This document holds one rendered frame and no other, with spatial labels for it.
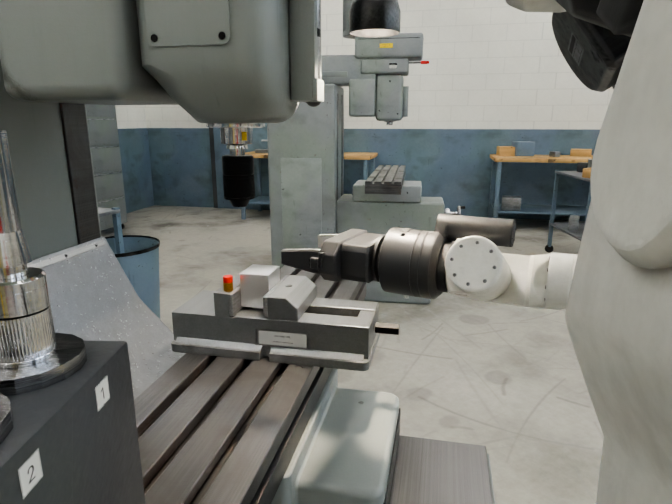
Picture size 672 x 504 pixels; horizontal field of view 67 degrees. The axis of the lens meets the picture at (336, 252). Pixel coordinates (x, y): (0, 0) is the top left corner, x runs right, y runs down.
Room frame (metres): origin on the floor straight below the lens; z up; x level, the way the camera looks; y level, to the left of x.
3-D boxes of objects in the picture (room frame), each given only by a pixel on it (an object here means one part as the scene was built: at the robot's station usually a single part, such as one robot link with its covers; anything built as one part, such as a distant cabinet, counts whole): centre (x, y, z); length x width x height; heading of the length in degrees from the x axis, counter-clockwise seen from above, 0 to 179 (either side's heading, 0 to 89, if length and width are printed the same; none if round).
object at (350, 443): (0.77, 0.15, 0.79); 0.50 x 0.35 x 0.12; 78
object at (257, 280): (0.85, 0.13, 1.03); 0.06 x 0.05 x 0.06; 168
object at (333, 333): (0.84, 0.10, 0.98); 0.35 x 0.15 x 0.11; 78
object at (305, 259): (0.66, 0.05, 1.13); 0.06 x 0.02 x 0.03; 63
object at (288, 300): (0.83, 0.08, 1.02); 0.12 x 0.06 x 0.04; 168
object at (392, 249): (0.67, -0.06, 1.13); 0.13 x 0.12 x 0.10; 153
